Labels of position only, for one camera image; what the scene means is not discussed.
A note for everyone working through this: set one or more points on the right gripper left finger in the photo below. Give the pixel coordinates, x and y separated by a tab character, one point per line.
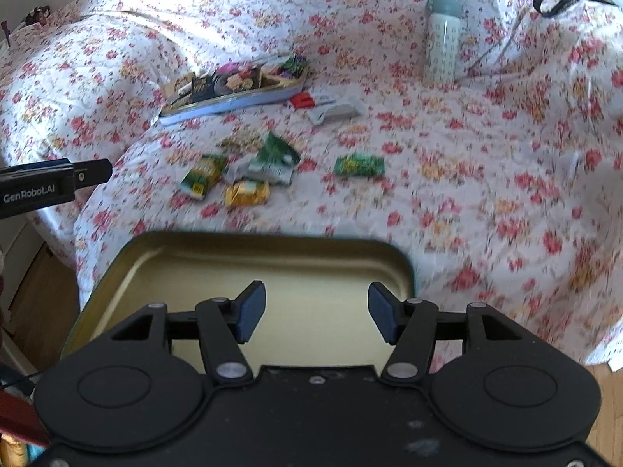
226	324

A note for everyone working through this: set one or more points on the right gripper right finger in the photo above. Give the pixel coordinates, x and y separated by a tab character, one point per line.
407	325

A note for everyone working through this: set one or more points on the green yellow snack packet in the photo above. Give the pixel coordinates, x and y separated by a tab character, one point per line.
204	175

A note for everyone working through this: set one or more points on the green foil candy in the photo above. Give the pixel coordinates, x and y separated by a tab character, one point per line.
359	165
294	66

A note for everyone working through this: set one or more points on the green white snack bag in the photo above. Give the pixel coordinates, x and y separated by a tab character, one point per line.
274	163

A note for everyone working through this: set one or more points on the grey silver snack packet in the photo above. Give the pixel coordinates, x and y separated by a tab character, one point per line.
340	110

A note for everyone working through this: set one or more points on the red white snack packet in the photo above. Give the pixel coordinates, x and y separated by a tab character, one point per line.
305	101

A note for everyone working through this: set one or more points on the brown paper snack packet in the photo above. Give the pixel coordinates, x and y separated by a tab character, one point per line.
177	91

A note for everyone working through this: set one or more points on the gold blue snack tin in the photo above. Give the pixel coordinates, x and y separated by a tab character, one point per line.
274	88

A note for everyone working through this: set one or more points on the floral bed cover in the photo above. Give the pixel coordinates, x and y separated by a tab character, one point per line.
504	186

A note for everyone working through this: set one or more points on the black cracker packet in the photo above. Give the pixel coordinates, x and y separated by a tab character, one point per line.
224	84

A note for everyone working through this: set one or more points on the green foil candy in tin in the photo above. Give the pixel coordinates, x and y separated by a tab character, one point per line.
294	66

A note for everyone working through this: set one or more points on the green white thermos bottle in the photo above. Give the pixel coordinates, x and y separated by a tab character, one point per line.
444	28

